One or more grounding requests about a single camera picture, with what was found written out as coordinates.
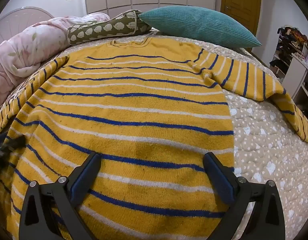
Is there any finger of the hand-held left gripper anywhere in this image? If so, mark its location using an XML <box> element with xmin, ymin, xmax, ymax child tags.
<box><xmin>0</xmin><ymin>133</ymin><xmax>26</xmax><ymax>167</ymax></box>

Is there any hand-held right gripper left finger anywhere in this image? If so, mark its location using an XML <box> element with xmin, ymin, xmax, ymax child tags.
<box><xmin>19</xmin><ymin>152</ymin><xmax>102</xmax><ymax>240</ymax></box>

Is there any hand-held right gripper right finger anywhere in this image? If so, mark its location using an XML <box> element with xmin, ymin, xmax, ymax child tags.
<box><xmin>203</xmin><ymin>152</ymin><xmax>286</xmax><ymax>240</ymax></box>

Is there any yellow striped sweater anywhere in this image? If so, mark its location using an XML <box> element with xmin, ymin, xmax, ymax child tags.
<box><xmin>0</xmin><ymin>36</ymin><xmax>308</xmax><ymax>240</ymax></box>

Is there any pile of dark clothes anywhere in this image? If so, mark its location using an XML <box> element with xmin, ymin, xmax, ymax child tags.
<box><xmin>277</xmin><ymin>26</ymin><xmax>308</xmax><ymax>46</ymax></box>

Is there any geometric patterned blanket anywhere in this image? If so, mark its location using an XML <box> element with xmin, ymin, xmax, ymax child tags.
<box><xmin>4</xmin><ymin>79</ymin><xmax>31</xmax><ymax>110</ymax></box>

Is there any beige dotted bedspread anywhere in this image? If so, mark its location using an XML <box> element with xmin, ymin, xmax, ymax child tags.
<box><xmin>0</xmin><ymin>31</ymin><xmax>308</xmax><ymax>240</ymax></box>

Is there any pink floral duvet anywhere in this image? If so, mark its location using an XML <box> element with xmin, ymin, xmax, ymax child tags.
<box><xmin>0</xmin><ymin>12</ymin><xmax>110</xmax><ymax>110</ymax></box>

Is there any white shelf rack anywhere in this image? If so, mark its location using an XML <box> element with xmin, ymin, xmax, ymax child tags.
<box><xmin>269</xmin><ymin>26</ymin><xmax>308</xmax><ymax>122</ymax></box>

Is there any pink rounded headboard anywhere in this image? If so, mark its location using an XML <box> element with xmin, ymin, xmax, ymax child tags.
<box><xmin>0</xmin><ymin>6</ymin><xmax>55</xmax><ymax>43</ymax></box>

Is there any green hedgehog print pillow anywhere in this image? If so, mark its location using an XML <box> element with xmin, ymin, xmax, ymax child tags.
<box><xmin>67</xmin><ymin>9</ymin><xmax>152</xmax><ymax>46</ymax></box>

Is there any wooden door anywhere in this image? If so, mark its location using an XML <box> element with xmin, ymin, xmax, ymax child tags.
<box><xmin>220</xmin><ymin>0</ymin><xmax>262</xmax><ymax>53</ymax></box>

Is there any teal corduroy cushion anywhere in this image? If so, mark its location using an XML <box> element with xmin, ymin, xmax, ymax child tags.
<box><xmin>138</xmin><ymin>6</ymin><xmax>263</xmax><ymax>48</ymax></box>

